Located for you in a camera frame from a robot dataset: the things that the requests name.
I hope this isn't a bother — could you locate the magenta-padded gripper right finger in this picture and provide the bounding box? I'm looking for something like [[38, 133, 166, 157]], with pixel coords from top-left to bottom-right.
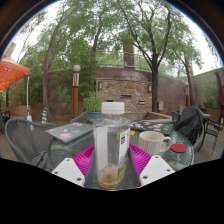
[[128, 143, 176, 188]]

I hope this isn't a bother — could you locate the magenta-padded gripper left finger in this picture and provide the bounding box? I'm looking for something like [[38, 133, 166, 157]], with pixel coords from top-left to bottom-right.
[[51, 145, 99, 189]]

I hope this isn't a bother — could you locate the clear white-capped drink bottle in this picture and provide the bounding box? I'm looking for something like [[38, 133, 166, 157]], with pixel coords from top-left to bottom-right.
[[92, 101, 132, 190]]

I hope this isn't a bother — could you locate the white ribbed mug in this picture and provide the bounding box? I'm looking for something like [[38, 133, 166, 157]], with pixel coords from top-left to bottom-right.
[[137, 130, 172, 157]]

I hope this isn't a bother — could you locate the grey laptop with stickers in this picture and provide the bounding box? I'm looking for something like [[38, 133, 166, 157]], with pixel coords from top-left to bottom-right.
[[45, 122, 94, 144]]

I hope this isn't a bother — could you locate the black laptop with stickers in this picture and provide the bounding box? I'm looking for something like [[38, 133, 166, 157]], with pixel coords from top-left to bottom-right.
[[129, 119, 174, 136]]

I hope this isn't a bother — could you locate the potted green plant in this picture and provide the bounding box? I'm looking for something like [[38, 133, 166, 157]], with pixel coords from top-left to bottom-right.
[[82, 91, 105, 124]]

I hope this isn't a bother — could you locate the black jacket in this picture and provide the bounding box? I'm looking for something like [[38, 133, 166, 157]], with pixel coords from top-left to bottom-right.
[[173, 105, 205, 145]]

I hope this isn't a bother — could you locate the tall dark-trunk tree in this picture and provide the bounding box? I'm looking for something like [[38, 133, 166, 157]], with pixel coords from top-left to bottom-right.
[[109, 0, 204, 113]]

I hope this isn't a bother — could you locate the dark metal patio chair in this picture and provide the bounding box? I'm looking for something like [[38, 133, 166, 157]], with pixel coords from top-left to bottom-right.
[[203, 114, 224, 156], [0, 109, 11, 133]]

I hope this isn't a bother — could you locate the round grey patio table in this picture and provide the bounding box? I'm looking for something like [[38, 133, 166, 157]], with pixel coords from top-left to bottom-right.
[[199, 111, 213, 120]]

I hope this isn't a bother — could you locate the slim leaning tree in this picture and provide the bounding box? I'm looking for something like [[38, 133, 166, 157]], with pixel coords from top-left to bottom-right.
[[19, 0, 101, 123]]

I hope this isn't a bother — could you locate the closed red patio umbrella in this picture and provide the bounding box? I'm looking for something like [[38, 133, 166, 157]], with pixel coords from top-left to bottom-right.
[[214, 69, 224, 111]]

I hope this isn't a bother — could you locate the orange canopy tent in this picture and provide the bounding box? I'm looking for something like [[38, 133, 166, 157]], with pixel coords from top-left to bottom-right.
[[0, 54, 32, 92]]

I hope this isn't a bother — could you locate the blue yellow striped post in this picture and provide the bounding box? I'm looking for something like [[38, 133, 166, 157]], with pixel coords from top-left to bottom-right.
[[40, 106, 49, 124]]

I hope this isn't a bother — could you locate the globe-topped lamp post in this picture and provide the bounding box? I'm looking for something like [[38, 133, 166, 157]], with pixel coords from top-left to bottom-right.
[[71, 64, 82, 119]]

